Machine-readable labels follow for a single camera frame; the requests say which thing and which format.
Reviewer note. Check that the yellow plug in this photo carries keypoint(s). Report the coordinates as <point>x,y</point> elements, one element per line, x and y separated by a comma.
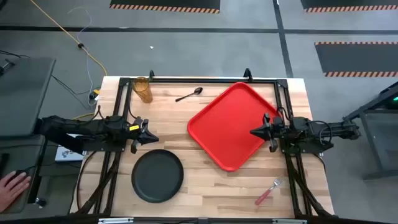
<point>94,93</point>

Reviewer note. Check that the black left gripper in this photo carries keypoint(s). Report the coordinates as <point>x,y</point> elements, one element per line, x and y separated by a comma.
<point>138,130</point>

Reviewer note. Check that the grey desk top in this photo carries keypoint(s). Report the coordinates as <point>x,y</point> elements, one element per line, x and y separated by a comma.
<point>25,99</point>

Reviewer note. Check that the silver metal bracket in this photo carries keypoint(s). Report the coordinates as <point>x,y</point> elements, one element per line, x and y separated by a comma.
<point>289,221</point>
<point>115,220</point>

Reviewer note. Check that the black spoon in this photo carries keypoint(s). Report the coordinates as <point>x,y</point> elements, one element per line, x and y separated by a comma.
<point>197,90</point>

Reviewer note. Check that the grey metal cart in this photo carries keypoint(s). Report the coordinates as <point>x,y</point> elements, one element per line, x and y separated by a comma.
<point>382,140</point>

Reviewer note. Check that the black metal table frame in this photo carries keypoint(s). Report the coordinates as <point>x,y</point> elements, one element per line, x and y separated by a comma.
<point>217,80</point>

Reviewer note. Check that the person's hand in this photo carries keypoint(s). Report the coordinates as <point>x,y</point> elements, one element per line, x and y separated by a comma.
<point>12,189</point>

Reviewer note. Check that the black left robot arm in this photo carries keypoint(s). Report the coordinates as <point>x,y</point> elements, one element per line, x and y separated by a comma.
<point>93,129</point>

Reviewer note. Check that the red plastic tray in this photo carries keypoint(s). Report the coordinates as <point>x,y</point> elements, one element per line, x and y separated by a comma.
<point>227,124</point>

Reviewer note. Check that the black round plate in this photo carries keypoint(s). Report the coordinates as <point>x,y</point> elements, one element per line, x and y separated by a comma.
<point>157,176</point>

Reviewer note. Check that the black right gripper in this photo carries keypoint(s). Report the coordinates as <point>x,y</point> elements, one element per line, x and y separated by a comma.
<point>275,130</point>

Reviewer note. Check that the white printed box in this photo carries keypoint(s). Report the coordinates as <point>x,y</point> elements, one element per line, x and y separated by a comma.
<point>66,155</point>

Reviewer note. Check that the amber faceted plastic cup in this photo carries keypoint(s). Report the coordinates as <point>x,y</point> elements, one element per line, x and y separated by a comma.
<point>143,90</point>

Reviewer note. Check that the black hazard-striped floor mat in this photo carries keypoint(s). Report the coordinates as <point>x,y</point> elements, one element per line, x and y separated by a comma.
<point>348,3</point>
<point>357,59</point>
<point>164,3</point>

